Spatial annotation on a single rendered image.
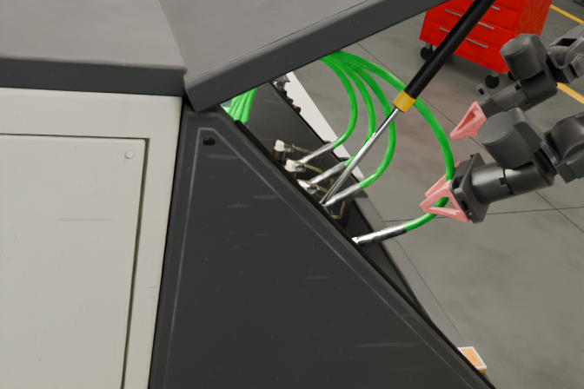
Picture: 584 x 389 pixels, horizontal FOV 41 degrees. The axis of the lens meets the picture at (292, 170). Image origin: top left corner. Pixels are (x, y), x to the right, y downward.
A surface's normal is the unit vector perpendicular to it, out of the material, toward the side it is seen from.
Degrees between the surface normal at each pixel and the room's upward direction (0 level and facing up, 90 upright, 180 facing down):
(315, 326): 90
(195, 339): 90
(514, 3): 90
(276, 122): 90
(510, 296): 0
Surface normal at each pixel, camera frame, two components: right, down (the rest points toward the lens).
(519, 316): 0.18, -0.87
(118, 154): 0.27, 0.50
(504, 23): -0.67, 0.24
